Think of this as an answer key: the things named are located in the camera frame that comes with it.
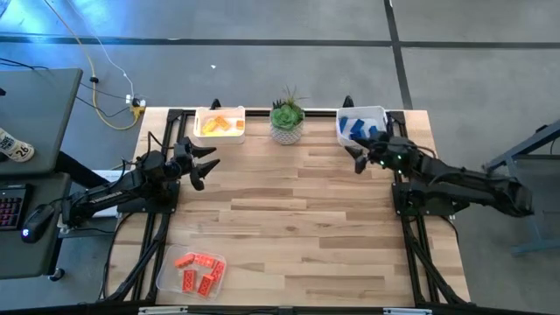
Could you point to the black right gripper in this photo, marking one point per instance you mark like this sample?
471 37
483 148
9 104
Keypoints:
391 153

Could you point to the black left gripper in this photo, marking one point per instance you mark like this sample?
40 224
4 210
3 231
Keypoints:
184 159

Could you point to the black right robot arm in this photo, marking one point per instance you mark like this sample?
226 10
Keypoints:
459 179

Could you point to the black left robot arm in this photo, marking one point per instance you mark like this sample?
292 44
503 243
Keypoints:
109 197

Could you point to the white plastic bin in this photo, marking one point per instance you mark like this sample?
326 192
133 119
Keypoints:
372 113
219 139

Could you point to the succulent in patterned pot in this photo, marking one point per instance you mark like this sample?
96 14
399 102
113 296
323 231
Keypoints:
286 118

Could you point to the yellow power outlet box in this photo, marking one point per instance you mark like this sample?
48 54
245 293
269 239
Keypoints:
137 111

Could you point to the clear plastic tray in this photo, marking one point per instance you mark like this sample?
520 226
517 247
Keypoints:
168 280

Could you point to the grey side desk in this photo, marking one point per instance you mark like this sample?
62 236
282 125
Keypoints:
39 114

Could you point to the grey metal stand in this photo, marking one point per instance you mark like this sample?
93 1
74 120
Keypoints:
522 205

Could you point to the black computer mouse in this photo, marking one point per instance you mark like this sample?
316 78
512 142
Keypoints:
37 221

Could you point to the black desk caster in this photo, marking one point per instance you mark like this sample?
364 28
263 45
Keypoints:
57 275

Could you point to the black keyboard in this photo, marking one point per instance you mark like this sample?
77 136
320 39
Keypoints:
11 205

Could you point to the dark computer desk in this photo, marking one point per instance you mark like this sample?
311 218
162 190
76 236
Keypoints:
26 258

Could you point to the black frame foot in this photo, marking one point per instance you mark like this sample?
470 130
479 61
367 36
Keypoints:
347 101
215 104

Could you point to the black aluminium table frame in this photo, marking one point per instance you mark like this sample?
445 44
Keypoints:
258 113

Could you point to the silver metal bracket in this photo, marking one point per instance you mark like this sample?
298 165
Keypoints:
407 312
162 311

